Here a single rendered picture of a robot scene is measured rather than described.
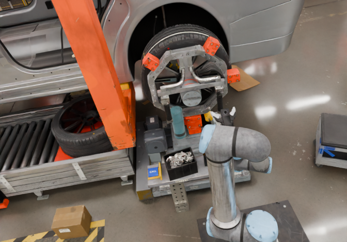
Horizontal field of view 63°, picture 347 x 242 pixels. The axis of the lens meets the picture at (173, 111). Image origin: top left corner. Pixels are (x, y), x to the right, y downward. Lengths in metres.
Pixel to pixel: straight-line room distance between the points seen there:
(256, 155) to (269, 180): 1.38
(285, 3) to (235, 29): 0.39
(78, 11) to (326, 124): 1.93
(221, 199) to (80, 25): 1.11
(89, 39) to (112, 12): 0.55
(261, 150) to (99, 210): 1.70
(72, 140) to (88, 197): 0.54
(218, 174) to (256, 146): 0.21
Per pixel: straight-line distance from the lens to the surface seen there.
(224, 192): 1.29
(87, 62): 1.70
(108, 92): 1.80
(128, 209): 2.44
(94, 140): 2.36
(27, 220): 2.78
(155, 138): 2.29
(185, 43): 1.91
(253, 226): 1.51
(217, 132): 1.08
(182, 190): 2.09
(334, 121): 2.54
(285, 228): 1.93
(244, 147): 1.06
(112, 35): 2.21
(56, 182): 2.61
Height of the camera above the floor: 1.99
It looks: 40 degrees down
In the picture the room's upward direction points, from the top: 11 degrees counter-clockwise
